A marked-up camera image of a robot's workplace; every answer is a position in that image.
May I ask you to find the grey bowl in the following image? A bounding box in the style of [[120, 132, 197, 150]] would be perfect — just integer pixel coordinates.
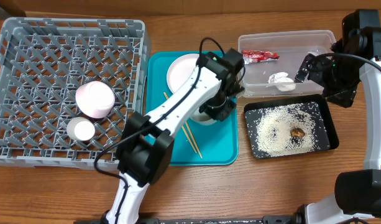
[[190, 110, 216, 126]]

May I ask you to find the white tissue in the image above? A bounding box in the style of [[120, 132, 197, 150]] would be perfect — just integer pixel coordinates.
[[268, 72, 296, 92]]

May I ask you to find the wooden chopstick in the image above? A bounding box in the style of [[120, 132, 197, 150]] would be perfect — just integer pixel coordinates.
[[163, 92, 197, 153], [185, 121, 203, 159]]

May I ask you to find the large white round plate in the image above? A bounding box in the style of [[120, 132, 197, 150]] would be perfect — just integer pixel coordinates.
[[167, 54, 199, 93]]

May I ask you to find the red snack wrapper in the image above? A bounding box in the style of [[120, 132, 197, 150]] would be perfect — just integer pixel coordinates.
[[241, 50, 280, 64]]

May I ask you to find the dark brown food lump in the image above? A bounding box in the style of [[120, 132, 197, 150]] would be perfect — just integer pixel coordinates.
[[290, 128, 306, 139]]

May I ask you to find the white rice pile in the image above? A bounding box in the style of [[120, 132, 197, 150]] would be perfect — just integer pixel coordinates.
[[245, 102, 330, 159]]

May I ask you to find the small pink bowl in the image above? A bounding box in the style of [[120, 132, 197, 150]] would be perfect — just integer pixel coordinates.
[[75, 81, 115, 119]]

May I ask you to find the white cup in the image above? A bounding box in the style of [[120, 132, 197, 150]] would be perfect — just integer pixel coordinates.
[[67, 117, 96, 141]]

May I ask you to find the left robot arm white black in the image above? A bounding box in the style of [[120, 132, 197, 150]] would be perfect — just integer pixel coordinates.
[[101, 49, 244, 223]]

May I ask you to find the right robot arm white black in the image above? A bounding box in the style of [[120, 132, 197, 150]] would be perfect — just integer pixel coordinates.
[[295, 24, 381, 223]]

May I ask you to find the clear plastic bin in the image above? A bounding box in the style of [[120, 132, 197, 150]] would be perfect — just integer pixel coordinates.
[[238, 30, 336, 98]]

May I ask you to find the teal plastic serving tray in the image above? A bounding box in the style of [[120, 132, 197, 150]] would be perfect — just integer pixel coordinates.
[[145, 51, 239, 166]]

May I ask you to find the black rectangular tray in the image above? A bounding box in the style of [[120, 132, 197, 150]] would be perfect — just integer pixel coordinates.
[[244, 95, 339, 152]]

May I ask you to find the grey plastic dish rack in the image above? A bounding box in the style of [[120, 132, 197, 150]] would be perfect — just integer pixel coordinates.
[[0, 17, 151, 170]]

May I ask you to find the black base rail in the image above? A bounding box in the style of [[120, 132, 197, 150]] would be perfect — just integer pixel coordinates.
[[136, 214, 305, 224]]

